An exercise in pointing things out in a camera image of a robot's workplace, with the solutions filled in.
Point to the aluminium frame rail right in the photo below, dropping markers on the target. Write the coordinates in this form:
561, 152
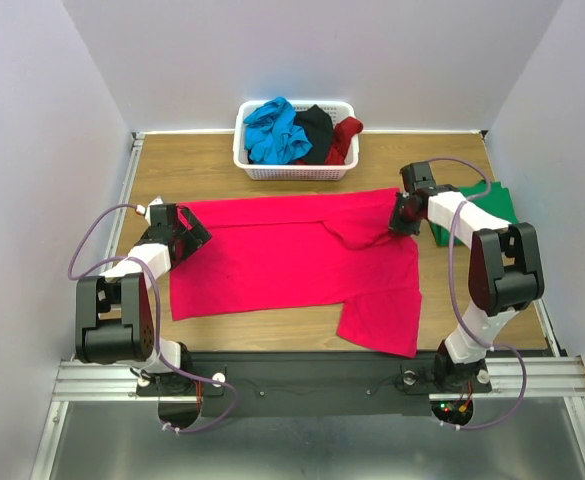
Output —
550, 372

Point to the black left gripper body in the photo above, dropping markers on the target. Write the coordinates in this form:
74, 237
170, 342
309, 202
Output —
178, 236

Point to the blue t shirt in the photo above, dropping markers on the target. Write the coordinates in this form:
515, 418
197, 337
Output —
271, 136

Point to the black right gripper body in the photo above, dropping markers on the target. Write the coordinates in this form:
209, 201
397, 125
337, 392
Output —
403, 216

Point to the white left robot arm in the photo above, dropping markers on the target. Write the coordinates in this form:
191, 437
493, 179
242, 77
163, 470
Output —
118, 304

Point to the white plastic basket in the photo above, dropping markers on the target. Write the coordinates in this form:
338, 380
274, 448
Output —
338, 111

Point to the green folded t shirt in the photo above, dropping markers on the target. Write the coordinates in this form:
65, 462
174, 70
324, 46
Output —
493, 211

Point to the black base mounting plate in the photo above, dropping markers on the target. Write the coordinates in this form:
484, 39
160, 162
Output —
285, 384

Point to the pink red t shirt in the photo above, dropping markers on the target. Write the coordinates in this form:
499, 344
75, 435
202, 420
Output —
307, 250

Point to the dark red t shirt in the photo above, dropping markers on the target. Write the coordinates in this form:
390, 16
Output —
344, 132

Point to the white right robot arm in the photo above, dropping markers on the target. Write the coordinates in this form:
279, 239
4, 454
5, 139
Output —
505, 271

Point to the aluminium frame rail left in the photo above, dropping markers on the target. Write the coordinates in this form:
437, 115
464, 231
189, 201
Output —
105, 239

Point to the aluminium frame rail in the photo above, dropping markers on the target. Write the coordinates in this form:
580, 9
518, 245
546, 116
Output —
105, 239
550, 372

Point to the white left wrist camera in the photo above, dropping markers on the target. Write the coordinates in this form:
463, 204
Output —
144, 210

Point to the black t shirt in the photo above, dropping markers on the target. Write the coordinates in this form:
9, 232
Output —
319, 131

